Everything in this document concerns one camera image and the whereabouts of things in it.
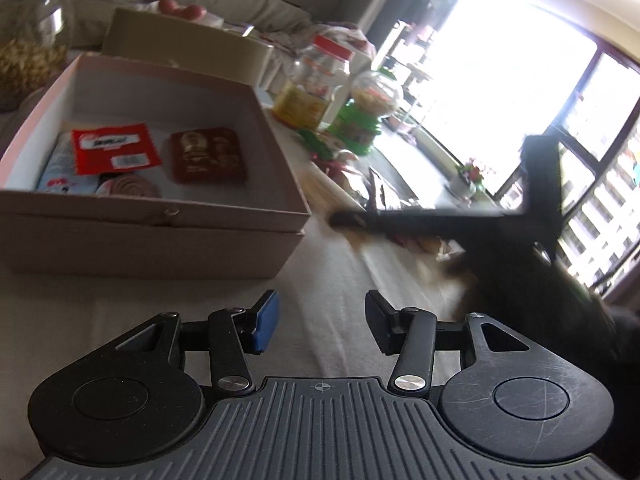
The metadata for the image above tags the dark red gold print packet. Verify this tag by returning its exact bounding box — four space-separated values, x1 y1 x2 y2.
167 127 248 185

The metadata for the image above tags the pink swirl snack packet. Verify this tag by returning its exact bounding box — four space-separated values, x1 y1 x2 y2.
95 174 163 200

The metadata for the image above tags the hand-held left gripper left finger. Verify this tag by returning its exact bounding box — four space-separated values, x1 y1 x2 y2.
112 289 281 396

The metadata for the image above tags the plastic jar red lid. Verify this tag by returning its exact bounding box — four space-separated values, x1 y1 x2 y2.
272 35 357 131

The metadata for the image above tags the light blue snack packet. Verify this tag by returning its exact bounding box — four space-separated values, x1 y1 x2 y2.
36 131 101 196

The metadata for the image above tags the potted flower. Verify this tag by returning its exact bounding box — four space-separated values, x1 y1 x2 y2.
447 156 487 199

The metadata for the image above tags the red snack packet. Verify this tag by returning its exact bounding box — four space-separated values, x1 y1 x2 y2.
70 122 163 177

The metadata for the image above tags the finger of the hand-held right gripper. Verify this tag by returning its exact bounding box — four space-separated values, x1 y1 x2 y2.
327 209 523 237
517 134 568 263

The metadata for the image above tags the green candy dispenser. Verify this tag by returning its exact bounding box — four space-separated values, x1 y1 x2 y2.
327 67 405 156

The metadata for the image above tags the large glass jar of nuts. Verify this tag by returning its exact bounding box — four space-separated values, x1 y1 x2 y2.
0 0 76 113

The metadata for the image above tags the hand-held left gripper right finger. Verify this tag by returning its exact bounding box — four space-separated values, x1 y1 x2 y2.
365 290 531 396

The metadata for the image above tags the white table cloth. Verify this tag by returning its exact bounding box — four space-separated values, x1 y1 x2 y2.
0 110 501 461

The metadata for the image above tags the beige box lid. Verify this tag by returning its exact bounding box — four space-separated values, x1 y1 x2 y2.
102 7 276 92

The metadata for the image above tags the pink white cloth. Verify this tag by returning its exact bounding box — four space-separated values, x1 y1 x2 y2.
260 20 377 63

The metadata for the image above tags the pink cardboard box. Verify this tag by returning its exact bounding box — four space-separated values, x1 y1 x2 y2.
0 54 312 281

